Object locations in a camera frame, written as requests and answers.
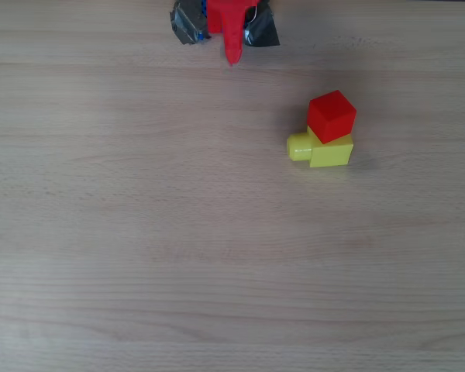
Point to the red and blue gripper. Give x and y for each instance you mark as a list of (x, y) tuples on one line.
[(229, 21)]

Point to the red cube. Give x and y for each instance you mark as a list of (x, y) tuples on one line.
[(331, 114)]

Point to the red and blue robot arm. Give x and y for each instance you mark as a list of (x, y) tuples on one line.
[(204, 7)]

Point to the yellow block with round stud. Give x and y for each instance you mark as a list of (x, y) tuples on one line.
[(329, 156)]

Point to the grey duct tape patch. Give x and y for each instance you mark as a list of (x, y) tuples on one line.
[(263, 33), (184, 23)]

